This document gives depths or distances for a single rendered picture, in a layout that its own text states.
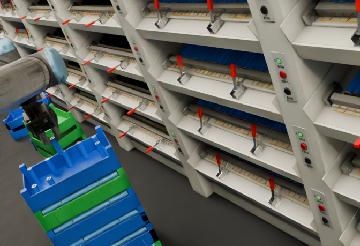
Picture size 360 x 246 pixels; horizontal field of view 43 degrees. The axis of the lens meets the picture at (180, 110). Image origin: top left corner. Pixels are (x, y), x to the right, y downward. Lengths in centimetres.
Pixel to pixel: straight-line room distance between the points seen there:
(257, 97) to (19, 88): 59
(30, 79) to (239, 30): 49
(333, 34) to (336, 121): 20
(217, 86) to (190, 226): 63
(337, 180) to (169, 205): 90
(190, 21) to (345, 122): 53
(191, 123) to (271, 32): 71
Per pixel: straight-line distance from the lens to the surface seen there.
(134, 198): 153
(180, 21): 135
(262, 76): 122
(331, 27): 95
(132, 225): 158
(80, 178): 146
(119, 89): 214
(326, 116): 106
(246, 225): 167
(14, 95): 94
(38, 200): 148
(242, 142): 142
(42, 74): 107
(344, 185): 117
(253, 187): 155
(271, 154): 133
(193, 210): 183
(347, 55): 90
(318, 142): 109
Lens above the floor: 109
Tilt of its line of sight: 25 degrees down
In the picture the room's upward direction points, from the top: 23 degrees counter-clockwise
